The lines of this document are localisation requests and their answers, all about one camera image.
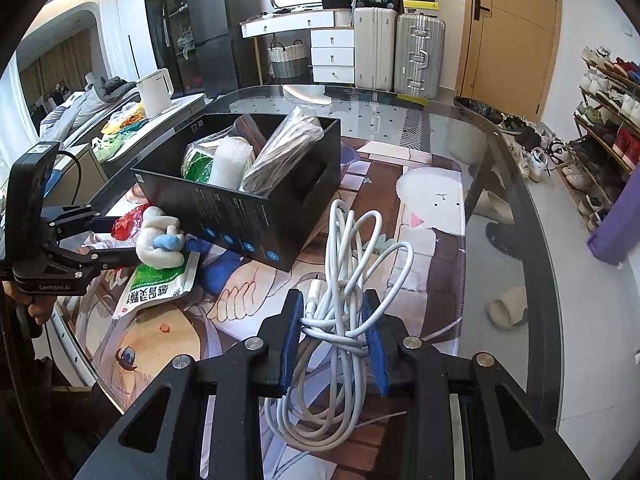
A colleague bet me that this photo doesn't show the white suitcase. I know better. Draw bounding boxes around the white suitcase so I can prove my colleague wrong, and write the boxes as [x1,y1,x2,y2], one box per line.
[353,6,397,92]

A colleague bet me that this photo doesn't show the wooden shoe rack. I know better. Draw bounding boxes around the wooden shoe rack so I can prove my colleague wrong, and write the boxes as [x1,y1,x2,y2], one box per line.
[567,47,640,226]

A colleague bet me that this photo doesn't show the shoe rack with shoes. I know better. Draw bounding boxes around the shoe rack with shoes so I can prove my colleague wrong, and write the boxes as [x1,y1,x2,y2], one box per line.
[567,46,640,231]

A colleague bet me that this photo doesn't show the person's left hand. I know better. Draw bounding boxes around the person's left hand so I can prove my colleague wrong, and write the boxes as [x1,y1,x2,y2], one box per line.
[2,282,53,326]

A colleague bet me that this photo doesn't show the dark glass wardrobe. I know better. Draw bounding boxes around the dark glass wardrobe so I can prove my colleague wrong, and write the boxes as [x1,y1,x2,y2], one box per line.
[142,0,201,93]

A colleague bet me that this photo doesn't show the green plastic bag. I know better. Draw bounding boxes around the green plastic bag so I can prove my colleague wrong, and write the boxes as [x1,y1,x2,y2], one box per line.
[94,130,133,162]

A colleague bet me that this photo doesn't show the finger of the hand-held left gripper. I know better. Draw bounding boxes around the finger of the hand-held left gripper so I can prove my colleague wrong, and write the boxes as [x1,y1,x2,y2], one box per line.
[42,204,121,235]
[42,244,144,279]

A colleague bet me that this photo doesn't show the silver suitcase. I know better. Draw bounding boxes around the silver suitcase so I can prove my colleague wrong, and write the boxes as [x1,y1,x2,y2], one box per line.
[394,12,447,100]

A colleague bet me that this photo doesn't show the beige slipper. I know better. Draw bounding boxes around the beige slipper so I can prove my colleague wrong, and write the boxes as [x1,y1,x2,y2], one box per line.
[487,285,528,330]

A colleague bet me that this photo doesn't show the bagged striped cable bundle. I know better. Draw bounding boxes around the bagged striped cable bundle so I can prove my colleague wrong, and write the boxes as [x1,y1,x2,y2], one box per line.
[240,106,326,196]

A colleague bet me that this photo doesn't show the white dressing table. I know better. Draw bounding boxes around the white dressing table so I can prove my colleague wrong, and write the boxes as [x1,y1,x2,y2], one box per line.
[240,10,357,86]

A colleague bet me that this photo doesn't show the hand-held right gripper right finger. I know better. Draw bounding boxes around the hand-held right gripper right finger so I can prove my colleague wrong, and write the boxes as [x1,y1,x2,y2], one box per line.
[360,290,591,480]

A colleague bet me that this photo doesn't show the bagged white rope coil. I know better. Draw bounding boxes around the bagged white rope coil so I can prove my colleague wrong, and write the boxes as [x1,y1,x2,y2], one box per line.
[207,135,256,188]

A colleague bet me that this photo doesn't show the printed desk mat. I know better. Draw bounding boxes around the printed desk mat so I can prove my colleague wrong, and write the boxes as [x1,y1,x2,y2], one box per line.
[75,132,468,480]

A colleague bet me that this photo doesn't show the white plush toy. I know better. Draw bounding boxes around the white plush toy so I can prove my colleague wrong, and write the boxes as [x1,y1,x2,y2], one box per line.
[135,206,188,268]

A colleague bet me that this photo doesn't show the wooden door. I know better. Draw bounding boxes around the wooden door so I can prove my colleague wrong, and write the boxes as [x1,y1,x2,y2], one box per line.
[457,0,563,116]

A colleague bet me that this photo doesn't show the red packet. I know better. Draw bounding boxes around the red packet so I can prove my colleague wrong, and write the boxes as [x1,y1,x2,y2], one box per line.
[111,205,151,243]

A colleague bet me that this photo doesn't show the white electric kettle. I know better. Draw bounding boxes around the white electric kettle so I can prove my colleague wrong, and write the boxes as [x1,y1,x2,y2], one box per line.
[136,67,176,117]

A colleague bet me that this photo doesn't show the black refrigerator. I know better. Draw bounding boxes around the black refrigerator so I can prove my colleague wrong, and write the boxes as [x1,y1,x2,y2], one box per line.
[186,0,263,98]

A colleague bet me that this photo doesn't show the beige curtain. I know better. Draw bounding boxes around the beige curtain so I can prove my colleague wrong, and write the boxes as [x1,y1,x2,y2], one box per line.
[20,30,106,106]

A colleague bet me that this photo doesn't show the black slipper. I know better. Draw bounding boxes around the black slipper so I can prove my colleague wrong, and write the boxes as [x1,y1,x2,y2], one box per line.
[485,222,526,262]

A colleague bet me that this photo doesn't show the zip bag with green packet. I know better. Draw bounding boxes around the zip bag with green packet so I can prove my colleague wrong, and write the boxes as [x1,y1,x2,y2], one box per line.
[181,132,236,181]

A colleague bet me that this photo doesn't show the yellow plastic bag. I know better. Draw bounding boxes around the yellow plastic bag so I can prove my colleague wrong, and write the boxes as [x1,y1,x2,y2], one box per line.
[107,102,146,133]

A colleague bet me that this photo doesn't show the wicker basket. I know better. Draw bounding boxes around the wicker basket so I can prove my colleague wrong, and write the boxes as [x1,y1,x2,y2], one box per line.
[267,41,311,79]

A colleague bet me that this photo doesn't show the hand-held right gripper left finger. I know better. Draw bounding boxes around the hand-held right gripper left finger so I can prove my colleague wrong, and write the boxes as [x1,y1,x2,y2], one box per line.
[75,290,306,480]

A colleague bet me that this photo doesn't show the black cardboard box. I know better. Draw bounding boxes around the black cardboard box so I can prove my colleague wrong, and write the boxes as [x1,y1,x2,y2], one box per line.
[131,112,343,273]

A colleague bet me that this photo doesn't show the black cable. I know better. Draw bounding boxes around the black cable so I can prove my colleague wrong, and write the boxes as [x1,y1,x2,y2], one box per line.
[54,149,84,207]

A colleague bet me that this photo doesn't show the white charging cable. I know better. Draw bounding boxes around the white charging cable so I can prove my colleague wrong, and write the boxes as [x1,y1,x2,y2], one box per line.
[265,199,416,448]

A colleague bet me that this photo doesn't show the white sneaker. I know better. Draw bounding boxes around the white sneaker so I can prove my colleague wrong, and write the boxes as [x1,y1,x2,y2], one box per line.
[515,147,556,183]

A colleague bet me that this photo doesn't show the purple bag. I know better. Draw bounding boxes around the purple bag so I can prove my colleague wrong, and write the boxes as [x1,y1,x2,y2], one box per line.
[586,160,640,267]

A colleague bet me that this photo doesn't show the green and white packet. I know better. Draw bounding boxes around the green and white packet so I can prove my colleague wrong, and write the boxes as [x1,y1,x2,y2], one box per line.
[112,250,201,321]

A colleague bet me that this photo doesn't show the dark jacket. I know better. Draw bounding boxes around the dark jacket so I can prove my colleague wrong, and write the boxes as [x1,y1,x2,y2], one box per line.
[82,72,138,108]

